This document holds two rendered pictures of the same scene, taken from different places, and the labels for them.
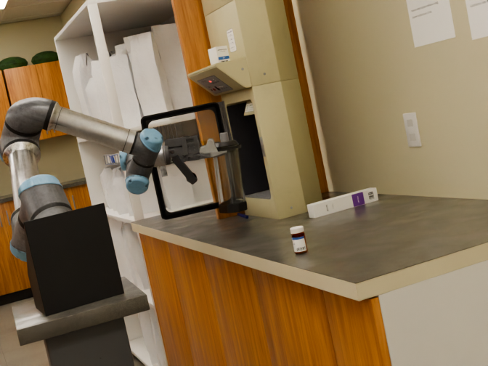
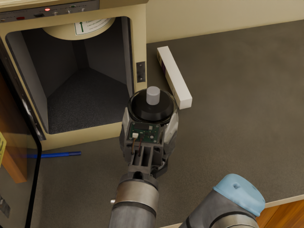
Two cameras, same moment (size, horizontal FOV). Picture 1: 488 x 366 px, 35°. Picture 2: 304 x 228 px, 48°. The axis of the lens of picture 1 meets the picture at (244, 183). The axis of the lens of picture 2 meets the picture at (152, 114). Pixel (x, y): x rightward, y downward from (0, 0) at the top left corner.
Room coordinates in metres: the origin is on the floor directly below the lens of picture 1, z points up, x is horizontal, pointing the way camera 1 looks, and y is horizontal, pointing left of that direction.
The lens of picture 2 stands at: (2.56, 0.50, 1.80)
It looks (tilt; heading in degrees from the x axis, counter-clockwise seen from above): 52 degrees down; 278
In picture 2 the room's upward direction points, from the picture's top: straight up
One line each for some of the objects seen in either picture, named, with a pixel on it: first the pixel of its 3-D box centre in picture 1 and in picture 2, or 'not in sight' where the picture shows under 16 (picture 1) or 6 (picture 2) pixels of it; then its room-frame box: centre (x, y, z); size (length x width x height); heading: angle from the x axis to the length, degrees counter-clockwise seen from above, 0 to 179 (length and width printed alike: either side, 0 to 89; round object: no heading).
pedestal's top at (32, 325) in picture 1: (77, 308); not in sight; (1.99, 0.49, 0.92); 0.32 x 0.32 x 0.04; 18
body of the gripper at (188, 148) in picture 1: (183, 149); (143, 158); (2.62, 0.18, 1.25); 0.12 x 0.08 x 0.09; 91
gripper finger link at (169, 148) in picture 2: (200, 156); (162, 145); (2.59, 0.13, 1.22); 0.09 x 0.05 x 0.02; 66
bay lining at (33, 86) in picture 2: (277, 142); (78, 50); (2.85, -0.15, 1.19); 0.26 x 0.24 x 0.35; 21
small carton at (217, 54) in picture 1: (218, 56); not in sight; (2.73, 0.00, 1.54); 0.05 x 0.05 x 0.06; 37
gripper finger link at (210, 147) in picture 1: (212, 148); (171, 122); (2.58, 0.08, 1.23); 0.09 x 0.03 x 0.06; 66
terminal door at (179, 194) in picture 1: (189, 160); (4, 156); (2.92, 0.18, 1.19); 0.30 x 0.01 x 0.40; 101
